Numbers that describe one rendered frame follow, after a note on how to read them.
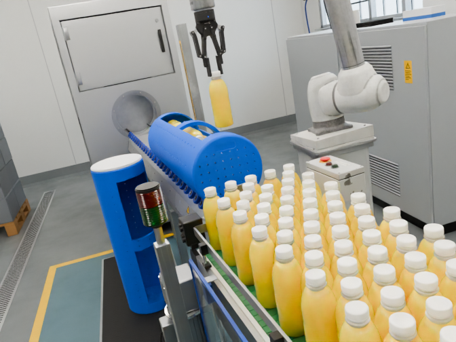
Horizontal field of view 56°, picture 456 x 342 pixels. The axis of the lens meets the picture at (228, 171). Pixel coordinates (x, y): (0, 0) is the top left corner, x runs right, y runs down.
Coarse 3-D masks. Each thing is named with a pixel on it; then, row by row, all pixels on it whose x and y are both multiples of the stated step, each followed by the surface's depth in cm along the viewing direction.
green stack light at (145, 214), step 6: (162, 204) 107; (144, 210) 106; (150, 210) 105; (156, 210) 106; (162, 210) 107; (144, 216) 106; (150, 216) 106; (156, 216) 106; (162, 216) 107; (144, 222) 107; (150, 222) 106; (156, 222) 106; (162, 222) 107
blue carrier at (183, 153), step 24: (168, 120) 237; (192, 120) 200; (168, 144) 193; (192, 144) 166; (216, 144) 158; (240, 144) 161; (192, 168) 157; (216, 168) 160; (240, 168) 163; (216, 192) 162
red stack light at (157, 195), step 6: (150, 192) 104; (156, 192) 105; (138, 198) 105; (144, 198) 104; (150, 198) 104; (156, 198) 105; (162, 198) 107; (138, 204) 106; (144, 204) 105; (150, 204) 105; (156, 204) 105
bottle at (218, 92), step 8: (216, 80) 162; (216, 88) 162; (224, 88) 163; (216, 96) 163; (224, 96) 163; (216, 104) 164; (224, 104) 164; (216, 112) 165; (224, 112) 165; (216, 120) 167; (224, 120) 166; (232, 120) 168
